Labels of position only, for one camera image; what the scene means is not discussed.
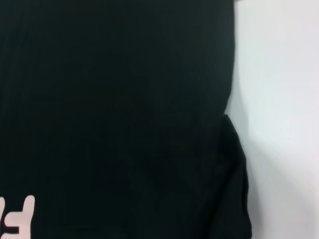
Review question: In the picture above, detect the black t-shirt with white print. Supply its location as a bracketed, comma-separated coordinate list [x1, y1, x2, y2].
[0, 0, 254, 239]

